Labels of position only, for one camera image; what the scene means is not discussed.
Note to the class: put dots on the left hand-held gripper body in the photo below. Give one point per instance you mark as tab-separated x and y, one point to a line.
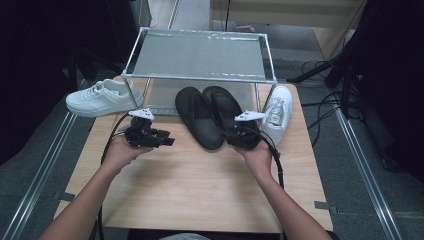
141	133

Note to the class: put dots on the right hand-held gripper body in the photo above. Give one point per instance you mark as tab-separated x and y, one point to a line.
245	136

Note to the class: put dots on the black slipper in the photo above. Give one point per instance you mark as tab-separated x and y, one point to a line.
200	123
225	106

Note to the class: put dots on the white sneaker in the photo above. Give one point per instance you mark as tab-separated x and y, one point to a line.
278	113
100	100

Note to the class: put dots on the metal two-tier shoe rack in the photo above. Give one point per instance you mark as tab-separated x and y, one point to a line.
200	56

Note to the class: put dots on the person's right hand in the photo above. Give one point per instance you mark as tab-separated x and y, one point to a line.
260	160

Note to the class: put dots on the person's left hand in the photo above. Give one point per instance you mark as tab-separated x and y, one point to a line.
118	155

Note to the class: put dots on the person's grey shirt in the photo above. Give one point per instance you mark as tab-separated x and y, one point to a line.
183	237

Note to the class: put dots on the black tripod stand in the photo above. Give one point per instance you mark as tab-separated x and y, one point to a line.
320	70

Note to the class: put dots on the grey tape piece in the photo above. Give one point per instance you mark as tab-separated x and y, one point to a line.
325	206
63	196

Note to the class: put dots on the red object on floor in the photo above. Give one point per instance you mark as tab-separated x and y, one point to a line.
245	28

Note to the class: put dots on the dark curtain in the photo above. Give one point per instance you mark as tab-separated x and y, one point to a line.
50	50

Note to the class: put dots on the light wooden cabinet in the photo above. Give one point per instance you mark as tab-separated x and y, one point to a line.
283	11

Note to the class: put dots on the metal floor rail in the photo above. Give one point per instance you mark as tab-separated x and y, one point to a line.
36	180
366	173

